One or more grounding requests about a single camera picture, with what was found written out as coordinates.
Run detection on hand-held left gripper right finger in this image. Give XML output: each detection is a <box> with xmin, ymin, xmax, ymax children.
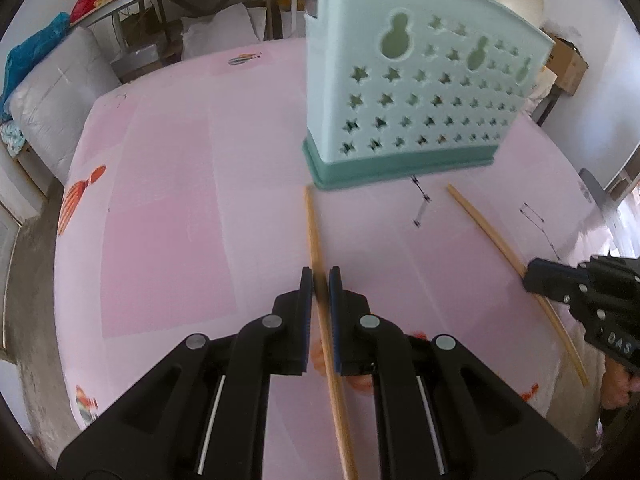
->
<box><xmin>328</xmin><ymin>266</ymin><xmax>586</xmax><ymax>480</ymax></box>

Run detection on brown cardboard box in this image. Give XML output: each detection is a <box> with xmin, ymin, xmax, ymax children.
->
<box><xmin>542</xmin><ymin>35</ymin><xmax>589</xmax><ymax>97</ymax></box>

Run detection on mint green utensil holder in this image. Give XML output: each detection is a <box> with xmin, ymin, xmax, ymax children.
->
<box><xmin>301</xmin><ymin>0</ymin><xmax>556</xmax><ymax>192</ymax></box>

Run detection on red plastic bag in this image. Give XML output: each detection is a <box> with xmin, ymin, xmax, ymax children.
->
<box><xmin>69</xmin><ymin>0</ymin><xmax>101</xmax><ymax>24</ymax></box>

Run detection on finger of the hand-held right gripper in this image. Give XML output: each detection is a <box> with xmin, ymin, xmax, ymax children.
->
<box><xmin>522</xmin><ymin>254</ymin><xmax>640</xmax><ymax>312</ymax></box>

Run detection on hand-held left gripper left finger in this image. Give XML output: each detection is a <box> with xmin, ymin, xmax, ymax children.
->
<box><xmin>56</xmin><ymin>266</ymin><xmax>315</xmax><ymax>480</ymax></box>

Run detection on long wooden chopstick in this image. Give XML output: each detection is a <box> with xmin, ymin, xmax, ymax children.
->
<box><xmin>446</xmin><ymin>183</ymin><xmax>590</xmax><ymax>388</ymax></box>
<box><xmin>304</xmin><ymin>186</ymin><xmax>359</xmax><ymax>480</ymax></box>

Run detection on brown box under table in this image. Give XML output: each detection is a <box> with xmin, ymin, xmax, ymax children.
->
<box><xmin>109</xmin><ymin>42</ymin><xmax>167</xmax><ymax>84</ymax></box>

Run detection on person's right hand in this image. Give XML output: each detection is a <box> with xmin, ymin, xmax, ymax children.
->
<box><xmin>600</xmin><ymin>357</ymin><xmax>640</xmax><ymax>411</ymax></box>

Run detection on white pillow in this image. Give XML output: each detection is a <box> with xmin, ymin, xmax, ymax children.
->
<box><xmin>179</xmin><ymin>2</ymin><xmax>269</xmax><ymax>62</ymax></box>

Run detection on blue plastic bag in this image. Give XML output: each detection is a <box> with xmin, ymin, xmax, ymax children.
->
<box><xmin>2</xmin><ymin>12</ymin><xmax>71</xmax><ymax>117</ymax></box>

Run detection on bagged white quilt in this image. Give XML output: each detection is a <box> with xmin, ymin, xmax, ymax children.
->
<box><xmin>9</xmin><ymin>27</ymin><xmax>122</xmax><ymax>187</ymax></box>

